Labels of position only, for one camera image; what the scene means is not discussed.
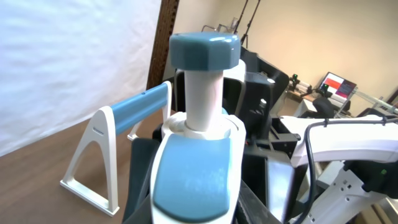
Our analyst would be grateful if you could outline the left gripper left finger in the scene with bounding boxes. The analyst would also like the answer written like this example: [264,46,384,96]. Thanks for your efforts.
[122,138,162,224]

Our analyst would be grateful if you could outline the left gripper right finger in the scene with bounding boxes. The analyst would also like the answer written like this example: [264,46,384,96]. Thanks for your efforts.
[236,148,297,224]

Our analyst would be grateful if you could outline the white and blue stand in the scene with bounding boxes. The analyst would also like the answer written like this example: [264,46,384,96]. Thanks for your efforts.
[60,81,173,218]

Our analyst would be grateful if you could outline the computer monitor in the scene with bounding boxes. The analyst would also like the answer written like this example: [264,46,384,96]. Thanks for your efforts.
[318,71,358,101]

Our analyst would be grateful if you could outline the black cable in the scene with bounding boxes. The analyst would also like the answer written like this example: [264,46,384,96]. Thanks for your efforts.
[294,117,398,224]

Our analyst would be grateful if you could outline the brown perforated post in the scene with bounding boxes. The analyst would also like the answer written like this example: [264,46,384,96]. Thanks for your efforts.
[146,0,180,91]

